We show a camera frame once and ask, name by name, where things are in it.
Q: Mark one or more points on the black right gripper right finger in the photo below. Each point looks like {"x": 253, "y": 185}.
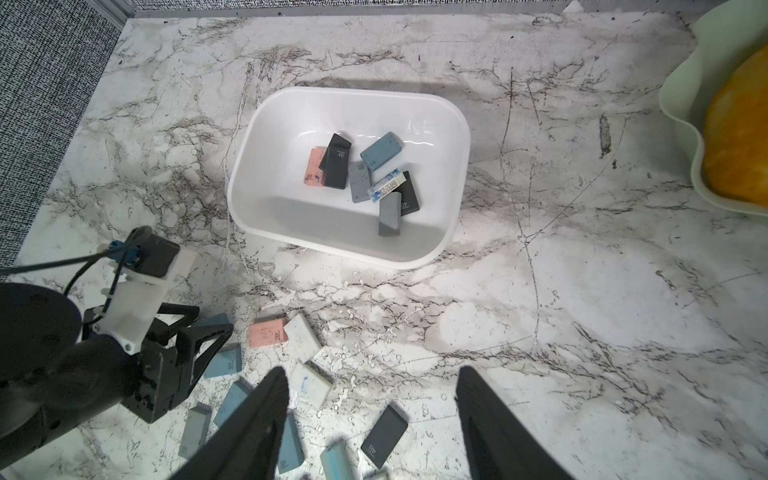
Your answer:
{"x": 497, "y": 444}

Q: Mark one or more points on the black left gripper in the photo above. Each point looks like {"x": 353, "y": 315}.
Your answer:
{"x": 167, "y": 374}

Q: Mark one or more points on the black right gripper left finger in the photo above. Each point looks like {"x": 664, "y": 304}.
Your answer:
{"x": 247, "y": 445}

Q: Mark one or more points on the grey eraser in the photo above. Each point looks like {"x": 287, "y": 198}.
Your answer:
{"x": 390, "y": 215}
{"x": 360, "y": 182}
{"x": 195, "y": 430}

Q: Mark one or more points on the teal eraser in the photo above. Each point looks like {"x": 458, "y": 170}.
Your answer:
{"x": 216, "y": 320}
{"x": 336, "y": 463}
{"x": 227, "y": 361}
{"x": 381, "y": 151}
{"x": 291, "y": 455}
{"x": 235, "y": 396}

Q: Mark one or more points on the pink eraser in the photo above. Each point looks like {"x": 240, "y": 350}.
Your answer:
{"x": 314, "y": 175}
{"x": 267, "y": 333}

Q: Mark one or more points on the black eraser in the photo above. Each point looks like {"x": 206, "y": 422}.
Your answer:
{"x": 384, "y": 436}
{"x": 336, "y": 161}
{"x": 409, "y": 199}

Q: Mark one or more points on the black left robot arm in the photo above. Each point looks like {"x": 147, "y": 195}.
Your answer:
{"x": 58, "y": 373}

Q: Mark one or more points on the white eraser middle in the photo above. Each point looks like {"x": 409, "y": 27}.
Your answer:
{"x": 310, "y": 388}

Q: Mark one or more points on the white eraser upper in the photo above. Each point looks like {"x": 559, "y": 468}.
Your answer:
{"x": 302, "y": 338}

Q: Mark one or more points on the white storage box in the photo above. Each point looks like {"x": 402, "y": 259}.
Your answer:
{"x": 267, "y": 196}

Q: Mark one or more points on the bread pieces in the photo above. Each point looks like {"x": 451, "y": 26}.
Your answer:
{"x": 735, "y": 134}

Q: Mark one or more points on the green scalloped plate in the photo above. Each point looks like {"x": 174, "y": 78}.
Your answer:
{"x": 726, "y": 36}

